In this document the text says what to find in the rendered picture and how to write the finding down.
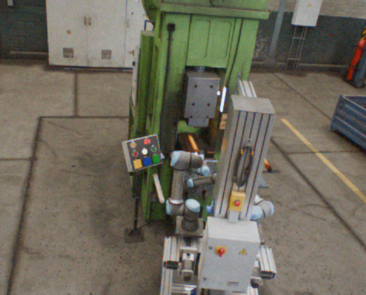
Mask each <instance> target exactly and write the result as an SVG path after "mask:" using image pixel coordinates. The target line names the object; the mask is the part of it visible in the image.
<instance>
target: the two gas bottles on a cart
mask: <svg viewBox="0 0 366 295"><path fill-rule="evenodd" d="M356 34H358V35H362V34H360V33H356ZM356 34H355V36H356ZM363 36H364V38H363V39H361V40H360V41H358V45H354V43H355V37H354V43H353V46H355V47H356V49H355V53H354V55H353V59H352V61H351V63H350V64H349V63H347V65H346V68H347V66H348V65H350V68H349V70H348V71H346V69H345V71H343V73H341V78H343V79H344V80H346V81H348V82H350V83H352V84H353V85H354V86H356V88H360V87H363V88H364V86H366V84H365V83H364V79H363V77H364V74H365V73H366V33H365V35H363ZM353 46H352V49H351V53H352V50H353ZM350 57H351V54H350V56H349V59H350ZM349 59H348V61H349Z"/></svg>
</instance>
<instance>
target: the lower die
mask: <svg viewBox="0 0 366 295"><path fill-rule="evenodd" d="M187 133H189V134H190V135H191V136H192V138H193V140H194V142H195V145H196V146H197V149H199V150H201V149H202V147H201V145H200V146H199V144H200V143H198V142H199V141H198V139H196V138H197V137H195V133H190V132H185V133H180V134H179V135H181V137H178V136H179V135H178V136H177V140H178V139H179V141H180V140H182V141H183V143H184V145H182V144H183V143H182V141H180V144H181V148H182V147H183V146H185V147H183V148H182V151H185V152H190V153H194V152H195V149H194V148H193V146H192V143H191V142H190V140H189V136H188V135H187ZM180 144H179V147H180ZM185 148H186V149H185ZM202 150H203V149H202Z"/></svg>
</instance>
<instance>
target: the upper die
mask: <svg viewBox="0 0 366 295"><path fill-rule="evenodd" d="M181 115H182V114H181ZM182 116H183V115H182ZM183 118H184V116H183ZM208 121H209V118H192V117H191V116H190V118H185V122H186V124H187V126H188V127H207V126H208Z"/></svg>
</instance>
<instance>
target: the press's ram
mask: <svg viewBox="0 0 366 295"><path fill-rule="evenodd" d="M219 85H220V78H219V77H218V76H217V75H216V73H215V72H214V71H213V70H212V68H210V67H205V70H204V71H195V70H191V66H187V65H185V77H184V83H183V88H182V93H181V108H180V111H181V113H182V115H183V116H184V118H190V116H191V117H192V118H215V107H216V103H217V100H218V94H220V91H219V90H218V89H219Z"/></svg>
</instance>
